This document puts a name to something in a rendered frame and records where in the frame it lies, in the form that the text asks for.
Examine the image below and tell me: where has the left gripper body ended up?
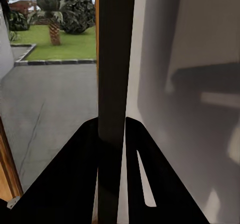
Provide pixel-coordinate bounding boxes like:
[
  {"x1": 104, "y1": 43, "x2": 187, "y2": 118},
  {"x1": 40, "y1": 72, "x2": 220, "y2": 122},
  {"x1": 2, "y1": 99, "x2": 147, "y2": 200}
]
[{"x1": 0, "y1": 198, "x2": 10, "y2": 222}]

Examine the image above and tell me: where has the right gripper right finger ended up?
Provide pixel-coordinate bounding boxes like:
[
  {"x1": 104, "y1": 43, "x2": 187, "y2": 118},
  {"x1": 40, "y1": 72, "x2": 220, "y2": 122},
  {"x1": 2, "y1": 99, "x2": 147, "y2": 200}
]
[{"x1": 125, "y1": 117, "x2": 210, "y2": 224}]

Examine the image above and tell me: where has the poster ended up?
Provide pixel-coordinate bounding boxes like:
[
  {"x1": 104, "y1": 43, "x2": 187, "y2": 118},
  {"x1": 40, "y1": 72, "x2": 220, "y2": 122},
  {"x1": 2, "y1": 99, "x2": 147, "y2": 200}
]
[{"x1": 97, "y1": 0, "x2": 135, "y2": 224}]

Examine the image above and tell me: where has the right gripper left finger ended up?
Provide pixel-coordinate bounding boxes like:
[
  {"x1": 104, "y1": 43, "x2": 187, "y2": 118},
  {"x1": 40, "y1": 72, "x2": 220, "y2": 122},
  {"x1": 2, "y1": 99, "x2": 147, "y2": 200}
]
[{"x1": 0, "y1": 117, "x2": 99, "y2": 224}]

